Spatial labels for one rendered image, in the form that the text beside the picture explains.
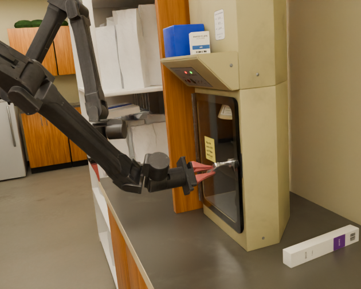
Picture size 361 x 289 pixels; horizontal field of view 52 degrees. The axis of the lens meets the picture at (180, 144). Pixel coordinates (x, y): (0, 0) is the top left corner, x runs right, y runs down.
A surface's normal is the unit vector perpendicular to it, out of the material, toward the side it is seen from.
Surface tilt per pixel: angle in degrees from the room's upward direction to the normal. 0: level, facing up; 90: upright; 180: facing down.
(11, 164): 90
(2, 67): 57
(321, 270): 0
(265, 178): 90
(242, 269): 0
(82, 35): 75
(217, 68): 90
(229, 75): 90
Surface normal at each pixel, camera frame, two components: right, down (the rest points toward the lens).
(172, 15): 0.34, 0.18
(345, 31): -0.94, 0.15
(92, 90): -0.18, -0.25
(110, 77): -0.07, 0.27
